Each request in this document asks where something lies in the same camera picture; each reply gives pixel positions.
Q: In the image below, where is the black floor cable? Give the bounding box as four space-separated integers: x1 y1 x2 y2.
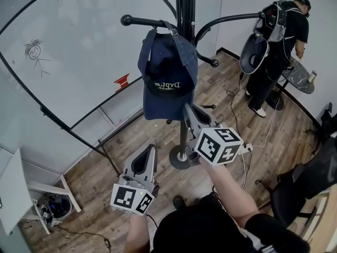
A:
225 72 247 143

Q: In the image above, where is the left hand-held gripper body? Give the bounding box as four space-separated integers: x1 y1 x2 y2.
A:
110 167 160 217

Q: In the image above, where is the navy blue cap item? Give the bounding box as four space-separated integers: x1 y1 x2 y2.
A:
137 20 199 121

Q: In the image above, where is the person's black shoe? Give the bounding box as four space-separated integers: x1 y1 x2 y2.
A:
172 196 185 210

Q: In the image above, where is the white floor cable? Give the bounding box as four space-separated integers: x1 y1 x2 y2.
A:
241 96 282 192

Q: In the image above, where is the black office chair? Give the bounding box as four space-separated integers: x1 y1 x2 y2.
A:
254 137 337 229

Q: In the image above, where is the grey oval shell device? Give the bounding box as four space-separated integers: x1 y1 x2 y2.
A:
239 32 270 75

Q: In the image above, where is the round dark marble table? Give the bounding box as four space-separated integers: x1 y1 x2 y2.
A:
265 59 316 111

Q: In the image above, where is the light wooden desk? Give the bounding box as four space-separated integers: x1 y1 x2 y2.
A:
306 187 337 253

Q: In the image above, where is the person's right forearm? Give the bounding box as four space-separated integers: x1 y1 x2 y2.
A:
202 162 260 229

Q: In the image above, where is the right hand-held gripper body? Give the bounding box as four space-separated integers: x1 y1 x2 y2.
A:
181 120 244 169

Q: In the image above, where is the person's left forearm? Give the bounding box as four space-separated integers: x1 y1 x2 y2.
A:
124 212 154 253

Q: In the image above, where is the black metal coat stand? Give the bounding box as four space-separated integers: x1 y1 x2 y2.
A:
120 0 266 170

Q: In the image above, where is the large whiteboard with black frame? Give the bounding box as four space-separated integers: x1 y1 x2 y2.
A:
0 0 224 175

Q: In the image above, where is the person's black shirt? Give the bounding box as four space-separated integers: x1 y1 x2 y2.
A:
152 192 311 253

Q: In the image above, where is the grey waste bin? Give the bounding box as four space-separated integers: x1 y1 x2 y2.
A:
39 193 73 219

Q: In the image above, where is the black cable with adapter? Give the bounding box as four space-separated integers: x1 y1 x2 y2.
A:
54 224 113 248

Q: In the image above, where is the white side table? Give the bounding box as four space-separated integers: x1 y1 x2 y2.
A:
0 148 83 236

